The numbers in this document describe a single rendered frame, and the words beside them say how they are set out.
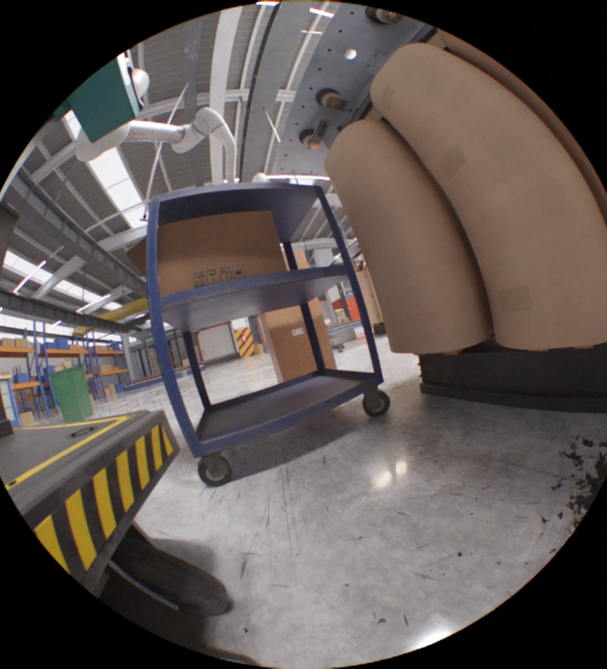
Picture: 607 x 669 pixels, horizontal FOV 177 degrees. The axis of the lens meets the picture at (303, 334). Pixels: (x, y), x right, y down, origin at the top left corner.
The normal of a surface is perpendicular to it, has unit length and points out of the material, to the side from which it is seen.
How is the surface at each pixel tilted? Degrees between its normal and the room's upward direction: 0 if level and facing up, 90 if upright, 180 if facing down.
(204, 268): 90
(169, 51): 174
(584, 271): 90
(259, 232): 90
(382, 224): 90
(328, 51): 180
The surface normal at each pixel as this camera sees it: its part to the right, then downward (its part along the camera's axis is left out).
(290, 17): 0.26, 0.96
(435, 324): -0.82, 0.22
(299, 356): 0.29, -0.08
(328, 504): -0.26, -0.96
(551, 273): -0.92, 0.25
